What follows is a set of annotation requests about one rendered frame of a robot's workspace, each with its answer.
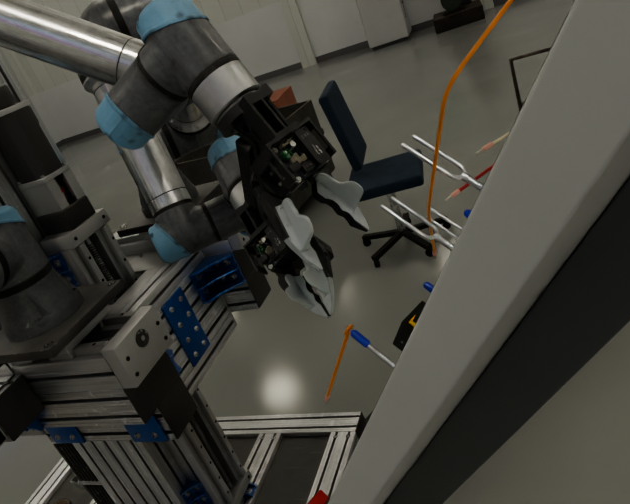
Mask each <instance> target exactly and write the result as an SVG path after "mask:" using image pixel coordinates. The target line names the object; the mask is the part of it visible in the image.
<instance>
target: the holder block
mask: <svg viewBox="0 0 630 504"><path fill-rule="evenodd" d="M424 304H425V302H424V301H421V302H420V303H419V304H418V305H417V306H416V307H415V308H414V309H413V310H412V311H411V312H410V313H409V314H408V315H407V316H406V317H405V319H404V320H403V321H402V322H401V324H400V327H399V329H398V332H397V334H396V336H395V339H394V341H393V345H394V346H396V347H397V348H398V349H399V350H401V351H403V349H404V347H405V345H406V343H407V341H408V339H409V337H410V335H411V333H412V330H413V328H414V327H413V326H412V325H411V324H409V321H410V320H411V319H412V318H413V317H414V316H415V315H416V313H417V312H418V311H419V310H420V308H421V307H422V306H423V305H424ZM401 341H403V343H401Z"/></svg>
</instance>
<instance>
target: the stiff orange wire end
mask: <svg viewBox="0 0 630 504"><path fill-rule="evenodd" d="M350 329H351V330H352V329H353V324H350V325H349V326H348V327H347V328H346V330H345V331H344V335H345V337H344V340H343V343H342V347H341V350H340V353H339V356H338V359H337V362H336V366H335V369H334V372H333V375H332V378H331V381H330V384H329V388H328V391H327V394H326V395H325V398H324V400H325V404H326V403H327V401H329V398H330V393H331V390H332V387H333V384H334V381H335V378H336V375H337V372H338V368H339V365H340V362H341V359H342V356H343V353H344V350H345V347H346V344H347V341H348V338H349V335H350V331H349V330H350Z"/></svg>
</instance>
